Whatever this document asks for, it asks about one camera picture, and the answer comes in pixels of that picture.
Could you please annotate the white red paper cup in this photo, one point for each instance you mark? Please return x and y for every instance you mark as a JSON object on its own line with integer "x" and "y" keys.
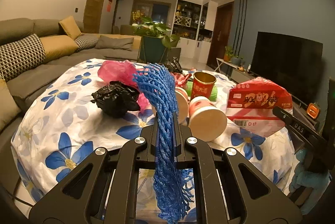
{"x": 183, "y": 106}
{"x": 206, "y": 122}

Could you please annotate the black television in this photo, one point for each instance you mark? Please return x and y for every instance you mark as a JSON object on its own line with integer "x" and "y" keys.
{"x": 291, "y": 62}

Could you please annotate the orange square device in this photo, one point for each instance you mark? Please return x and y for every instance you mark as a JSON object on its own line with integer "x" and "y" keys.
{"x": 313, "y": 110}

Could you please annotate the red tissue pack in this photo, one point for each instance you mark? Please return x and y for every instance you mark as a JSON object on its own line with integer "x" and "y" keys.
{"x": 261, "y": 122}

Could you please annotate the green foam sleeve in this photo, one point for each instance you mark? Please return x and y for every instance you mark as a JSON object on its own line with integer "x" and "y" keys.
{"x": 213, "y": 96}

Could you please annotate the small white side table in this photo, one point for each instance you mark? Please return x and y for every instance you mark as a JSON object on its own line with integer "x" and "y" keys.
{"x": 221, "y": 61}

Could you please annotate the display shelf cabinet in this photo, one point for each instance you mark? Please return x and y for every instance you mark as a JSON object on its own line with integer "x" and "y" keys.
{"x": 190, "y": 20}

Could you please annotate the dark brown door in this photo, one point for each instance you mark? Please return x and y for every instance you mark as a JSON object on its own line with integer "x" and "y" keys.
{"x": 220, "y": 34}

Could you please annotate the small potted plant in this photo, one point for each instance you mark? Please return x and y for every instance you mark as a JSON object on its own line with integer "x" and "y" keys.
{"x": 229, "y": 53}

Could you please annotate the black plastic bag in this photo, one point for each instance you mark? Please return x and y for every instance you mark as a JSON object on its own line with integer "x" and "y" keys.
{"x": 116, "y": 99}

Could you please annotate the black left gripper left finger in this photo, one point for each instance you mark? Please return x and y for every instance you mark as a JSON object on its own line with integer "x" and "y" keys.
{"x": 103, "y": 188}

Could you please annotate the red crumpled snack wrapper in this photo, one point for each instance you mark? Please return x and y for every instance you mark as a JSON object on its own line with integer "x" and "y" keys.
{"x": 181, "y": 79}

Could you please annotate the pink plastic bag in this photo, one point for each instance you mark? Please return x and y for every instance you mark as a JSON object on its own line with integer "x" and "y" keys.
{"x": 122, "y": 71}

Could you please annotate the blue foam fruit net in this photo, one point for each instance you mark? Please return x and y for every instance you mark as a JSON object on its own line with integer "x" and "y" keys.
{"x": 173, "y": 187}

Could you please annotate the yellow seat cushion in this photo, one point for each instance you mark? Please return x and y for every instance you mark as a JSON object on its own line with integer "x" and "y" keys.
{"x": 58, "y": 46}

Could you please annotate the grey throw pillow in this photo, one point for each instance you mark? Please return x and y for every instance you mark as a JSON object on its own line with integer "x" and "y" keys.
{"x": 105, "y": 42}

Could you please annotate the red gold paper cup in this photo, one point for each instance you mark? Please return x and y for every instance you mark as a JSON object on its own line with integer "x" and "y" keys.
{"x": 203, "y": 84}

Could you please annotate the wooden door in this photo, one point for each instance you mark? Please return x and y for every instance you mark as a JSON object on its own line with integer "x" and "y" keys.
{"x": 92, "y": 15}

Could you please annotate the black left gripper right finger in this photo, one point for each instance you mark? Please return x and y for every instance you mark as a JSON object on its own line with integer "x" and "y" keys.
{"x": 228, "y": 188}

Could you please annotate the floral blue white tablecloth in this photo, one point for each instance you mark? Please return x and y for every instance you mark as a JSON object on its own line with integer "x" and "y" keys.
{"x": 63, "y": 126}

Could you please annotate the houndstooth patterned cushion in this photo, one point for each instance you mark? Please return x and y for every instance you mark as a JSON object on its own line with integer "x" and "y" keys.
{"x": 20, "y": 56}

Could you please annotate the yellow back pillow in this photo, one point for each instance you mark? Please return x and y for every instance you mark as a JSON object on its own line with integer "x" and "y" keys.
{"x": 70, "y": 27}

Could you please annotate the green potted plant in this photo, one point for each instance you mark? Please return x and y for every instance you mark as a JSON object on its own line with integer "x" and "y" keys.
{"x": 156, "y": 40}

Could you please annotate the blue gloved right hand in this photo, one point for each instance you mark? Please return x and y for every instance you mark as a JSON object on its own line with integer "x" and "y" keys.
{"x": 318, "y": 182}

